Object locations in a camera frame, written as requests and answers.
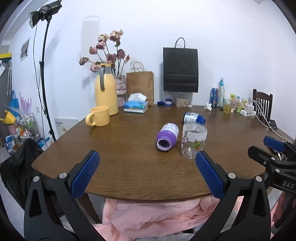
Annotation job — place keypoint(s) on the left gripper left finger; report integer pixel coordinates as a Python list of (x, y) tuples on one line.
[(51, 211)]

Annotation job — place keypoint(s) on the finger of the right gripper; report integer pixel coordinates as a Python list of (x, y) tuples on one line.
[(278, 146), (267, 160)]

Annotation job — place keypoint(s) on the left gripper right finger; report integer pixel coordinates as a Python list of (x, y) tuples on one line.
[(243, 211)]

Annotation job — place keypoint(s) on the clear christmas plastic cup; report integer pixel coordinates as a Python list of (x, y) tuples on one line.
[(193, 139)]

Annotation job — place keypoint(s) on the black plastic bag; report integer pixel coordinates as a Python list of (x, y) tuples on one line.
[(17, 172)]

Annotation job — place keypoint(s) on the dark wooden chair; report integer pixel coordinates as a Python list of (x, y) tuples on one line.
[(262, 105)]

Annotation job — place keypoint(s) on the white power strip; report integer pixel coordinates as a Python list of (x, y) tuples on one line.
[(248, 110)]

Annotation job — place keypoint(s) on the colourful snack packets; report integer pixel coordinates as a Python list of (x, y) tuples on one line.
[(237, 102)]

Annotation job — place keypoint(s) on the glass of yellow drink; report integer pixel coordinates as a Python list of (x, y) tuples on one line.
[(227, 106)]

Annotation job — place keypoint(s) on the crumpled white tissue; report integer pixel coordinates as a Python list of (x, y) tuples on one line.
[(208, 106)]

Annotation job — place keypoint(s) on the blue soda can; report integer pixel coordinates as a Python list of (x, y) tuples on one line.
[(213, 97)]

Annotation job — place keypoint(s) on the clear glass bottle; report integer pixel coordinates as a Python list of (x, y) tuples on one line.
[(221, 92)]

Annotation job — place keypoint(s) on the pink cloth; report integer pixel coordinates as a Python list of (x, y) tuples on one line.
[(123, 220)]

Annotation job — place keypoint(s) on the blue white bottle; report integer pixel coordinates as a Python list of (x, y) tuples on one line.
[(191, 117)]

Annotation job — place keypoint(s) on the purple white bottle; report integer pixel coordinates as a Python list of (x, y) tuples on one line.
[(167, 137)]

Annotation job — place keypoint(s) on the clear container with grains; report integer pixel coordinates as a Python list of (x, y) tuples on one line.
[(183, 99)]

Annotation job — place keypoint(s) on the yellow ceramic mug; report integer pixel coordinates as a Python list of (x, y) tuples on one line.
[(98, 116)]

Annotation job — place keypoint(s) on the purple white small jar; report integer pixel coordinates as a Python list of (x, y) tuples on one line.
[(168, 102)]

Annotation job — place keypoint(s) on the yellow thermos jug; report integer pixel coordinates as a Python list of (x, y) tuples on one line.
[(105, 89)]

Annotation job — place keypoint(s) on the black paper bag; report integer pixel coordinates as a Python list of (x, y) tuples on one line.
[(180, 69)]

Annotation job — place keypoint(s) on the blue tissue box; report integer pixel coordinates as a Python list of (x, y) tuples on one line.
[(137, 103)]

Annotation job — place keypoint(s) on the pink knitted vase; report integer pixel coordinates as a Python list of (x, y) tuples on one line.
[(121, 90)]

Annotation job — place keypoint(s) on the brown paper bag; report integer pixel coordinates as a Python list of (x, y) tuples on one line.
[(140, 81)]

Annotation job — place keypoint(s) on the dried pink flower bouquet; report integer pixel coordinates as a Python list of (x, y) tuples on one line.
[(107, 51)]

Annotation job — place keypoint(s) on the studio light on stand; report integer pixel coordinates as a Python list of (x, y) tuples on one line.
[(45, 13)]

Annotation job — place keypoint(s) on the wire storage rack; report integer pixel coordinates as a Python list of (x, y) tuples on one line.
[(23, 129)]

